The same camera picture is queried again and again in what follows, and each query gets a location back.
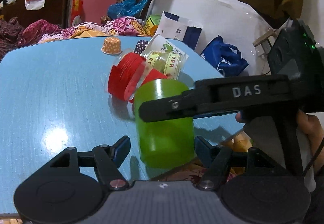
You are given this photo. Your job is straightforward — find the green plastic cup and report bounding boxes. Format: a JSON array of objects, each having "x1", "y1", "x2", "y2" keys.
[{"x1": 133, "y1": 79, "x2": 195, "y2": 169}]

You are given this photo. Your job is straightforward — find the yellow patterned clear cup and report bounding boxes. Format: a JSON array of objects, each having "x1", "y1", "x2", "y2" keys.
[{"x1": 143, "y1": 51, "x2": 188, "y2": 80}]

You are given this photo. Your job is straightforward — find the red striped clear cup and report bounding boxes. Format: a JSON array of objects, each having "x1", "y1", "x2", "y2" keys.
[{"x1": 106, "y1": 50, "x2": 167, "y2": 108}]

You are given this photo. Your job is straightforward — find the white paper cup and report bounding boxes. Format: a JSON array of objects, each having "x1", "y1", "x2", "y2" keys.
[{"x1": 143, "y1": 34, "x2": 185, "y2": 55}]

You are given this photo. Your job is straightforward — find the person right hand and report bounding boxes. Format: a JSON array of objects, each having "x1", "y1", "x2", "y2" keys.
[{"x1": 235, "y1": 110, "x2": 324, "y2": 176}]

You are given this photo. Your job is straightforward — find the blue tote bag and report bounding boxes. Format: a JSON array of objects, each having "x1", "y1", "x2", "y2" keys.
[{"x1": 200, "y1": 36, "x2": 249, "y2": 77}]

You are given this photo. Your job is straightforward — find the dark dotted cupcake liner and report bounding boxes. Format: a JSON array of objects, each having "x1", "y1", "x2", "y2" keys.
[{"x1": 133, "y1": 40, "x2": 149, "y2": 54}]

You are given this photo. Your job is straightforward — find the white blue paper bag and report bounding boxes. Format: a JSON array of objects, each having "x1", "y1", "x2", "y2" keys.
[{"x1": 156, "y1": 11, "x2": 203, "y2": 50}]

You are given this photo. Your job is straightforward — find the green yellow box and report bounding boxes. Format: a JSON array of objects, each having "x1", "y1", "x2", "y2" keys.
[{"x1": 144, "y1": 15, "x2": 161, "y2": 36}]

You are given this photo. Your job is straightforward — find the orange dotted cupcake liner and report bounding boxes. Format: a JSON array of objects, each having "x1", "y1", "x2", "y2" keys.
[{"x1": 101, "y1": 37, "x2": 122, "y2": 56}]

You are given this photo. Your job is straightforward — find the blue plastic bag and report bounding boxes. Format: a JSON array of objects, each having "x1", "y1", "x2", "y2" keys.
[{"x1": 107, "y1": 0, "x2": 149, "y2": 19}]

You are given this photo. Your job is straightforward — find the floral orange pink blanket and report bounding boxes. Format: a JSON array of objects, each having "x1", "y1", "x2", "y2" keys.
[{"x1": 1, "y1": 16, "x2": 148, "y2": 58}]

